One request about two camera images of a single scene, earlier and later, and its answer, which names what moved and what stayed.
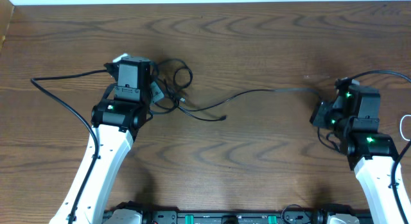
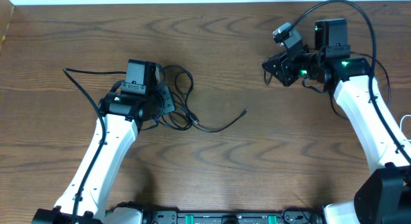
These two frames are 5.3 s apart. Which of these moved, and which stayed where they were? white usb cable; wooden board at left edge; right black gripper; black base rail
Moved: right black gripper
Stayed: wooden board at left edge; white usb cable; black base rail
